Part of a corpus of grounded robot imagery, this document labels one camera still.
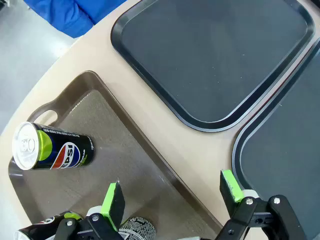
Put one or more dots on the black Pepsi can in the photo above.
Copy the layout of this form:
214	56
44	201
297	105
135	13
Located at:
62	152
45	223

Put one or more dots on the person's blue jacket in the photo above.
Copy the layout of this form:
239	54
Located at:
75	12

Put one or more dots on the dark grey plastic tray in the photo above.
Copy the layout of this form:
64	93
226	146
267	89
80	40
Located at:
282	155
212	55

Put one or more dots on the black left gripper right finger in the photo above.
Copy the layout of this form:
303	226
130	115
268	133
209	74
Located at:
232	190

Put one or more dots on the black white patterned can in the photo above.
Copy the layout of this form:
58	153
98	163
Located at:
138	228

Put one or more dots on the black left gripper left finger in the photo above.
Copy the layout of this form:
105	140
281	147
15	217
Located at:
113	205

